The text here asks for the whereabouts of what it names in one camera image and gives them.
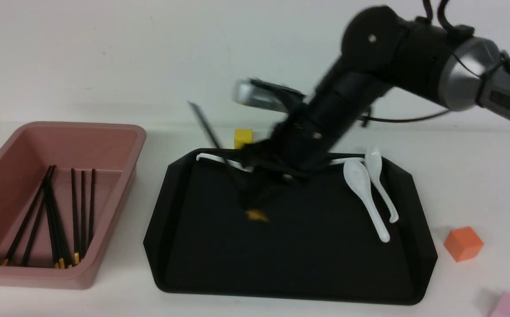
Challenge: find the white spoon far right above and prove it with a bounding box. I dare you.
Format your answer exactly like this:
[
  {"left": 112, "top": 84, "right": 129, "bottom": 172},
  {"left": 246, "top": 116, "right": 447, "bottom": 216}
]
[{"left": 364, "top": 146, "right": 399, "bottom": 224}]

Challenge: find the yellow cube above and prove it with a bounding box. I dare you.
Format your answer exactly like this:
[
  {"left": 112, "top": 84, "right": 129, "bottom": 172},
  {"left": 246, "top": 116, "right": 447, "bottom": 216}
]
[{"left": 233, "top": 129, "right": 254, "bottom": 150}]

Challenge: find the pink plastic bin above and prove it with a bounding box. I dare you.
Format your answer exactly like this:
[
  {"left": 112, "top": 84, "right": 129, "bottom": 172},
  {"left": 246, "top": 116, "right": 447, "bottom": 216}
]
[{"left": 0, "top": 122, "right": 146, "bottom": 289}]

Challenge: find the black serving tray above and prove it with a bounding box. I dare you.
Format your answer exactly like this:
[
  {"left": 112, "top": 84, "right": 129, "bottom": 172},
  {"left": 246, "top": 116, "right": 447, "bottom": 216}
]
[{"left": 144, "top": 148, "right": 438, "bottom": 306}]

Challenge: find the white spoon large centre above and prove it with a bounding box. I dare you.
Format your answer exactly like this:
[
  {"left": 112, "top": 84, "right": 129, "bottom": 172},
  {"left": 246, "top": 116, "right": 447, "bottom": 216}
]
[{"left": 343, "top": 161, "right": 391, "bottom": 243}]

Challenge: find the white spoon far left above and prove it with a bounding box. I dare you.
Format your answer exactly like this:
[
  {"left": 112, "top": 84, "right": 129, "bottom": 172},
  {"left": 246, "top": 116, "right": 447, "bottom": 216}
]
[{"left": 196, "top": 153, "right": 253, "bottom": 173}]

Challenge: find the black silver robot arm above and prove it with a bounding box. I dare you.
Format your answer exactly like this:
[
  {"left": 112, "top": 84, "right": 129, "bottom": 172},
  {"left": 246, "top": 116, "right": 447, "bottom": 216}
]
[{"left": 234, "top": 0, "right": 510, "bottom": 209}]

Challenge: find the pink cube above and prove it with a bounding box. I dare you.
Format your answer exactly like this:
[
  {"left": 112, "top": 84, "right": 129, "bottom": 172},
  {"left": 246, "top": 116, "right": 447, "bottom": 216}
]
[{"left": 488, "top": 292, "right": 510, "bottom": 317}]

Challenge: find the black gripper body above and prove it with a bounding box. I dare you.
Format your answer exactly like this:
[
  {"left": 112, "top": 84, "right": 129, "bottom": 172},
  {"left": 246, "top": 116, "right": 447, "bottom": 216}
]
[{"left": 237, "top": 141, "right": 322, "bottom": 210}]

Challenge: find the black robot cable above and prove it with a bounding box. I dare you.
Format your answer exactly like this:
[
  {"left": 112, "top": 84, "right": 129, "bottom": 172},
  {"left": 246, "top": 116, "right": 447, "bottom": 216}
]
[{"left": 361, "top": 108, "right": 451, "bottom": 128}]

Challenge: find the orange cube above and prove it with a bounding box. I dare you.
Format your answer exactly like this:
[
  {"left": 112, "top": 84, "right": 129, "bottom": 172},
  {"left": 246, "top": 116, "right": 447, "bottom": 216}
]
[{"left": 444, "top": 226, "right": 484, "bottom": 262}]

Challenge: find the black chopstick in bin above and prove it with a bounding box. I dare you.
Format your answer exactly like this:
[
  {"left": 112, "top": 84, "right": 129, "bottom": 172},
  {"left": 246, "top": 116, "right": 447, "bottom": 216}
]
[
  {"left": 21, "top": 165, "right": 55, "bottom": 267},
  {"left": 1, "top": 165, "right": 52, "bottom": 266},
  {"left": 44, "top": 176, "right": 60, "bottom": 269},
  {"left": 70, "top": 168, "right": 80, "bottom": 265},
  {"left": 87, "top": 169, "right": 96, "bottom": 247},
  {"left": 80, "top": 170, "right": 87, "bottom": 259},
  {"left": 48, "top": 175, "right": 73, "bottom": 269}
]

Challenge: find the white spoon top middle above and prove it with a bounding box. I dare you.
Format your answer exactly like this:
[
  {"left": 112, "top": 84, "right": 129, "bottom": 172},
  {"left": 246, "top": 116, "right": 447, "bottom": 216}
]
[{"left": 329, "top": 157, "right": 364, "bottom": 165}]

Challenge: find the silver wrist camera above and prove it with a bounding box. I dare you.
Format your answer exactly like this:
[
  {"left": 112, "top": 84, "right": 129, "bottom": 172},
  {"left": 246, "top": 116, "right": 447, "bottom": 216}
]
[{"left": 232, "top": 78, "right": 306, "bottom": 114}]

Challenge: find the black chopstick gold tip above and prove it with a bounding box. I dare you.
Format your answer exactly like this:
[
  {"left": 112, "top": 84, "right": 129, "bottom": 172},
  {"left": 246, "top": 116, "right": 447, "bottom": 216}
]
[{"left": 187, "top": 100, "right": 270, "bottom": 223}]

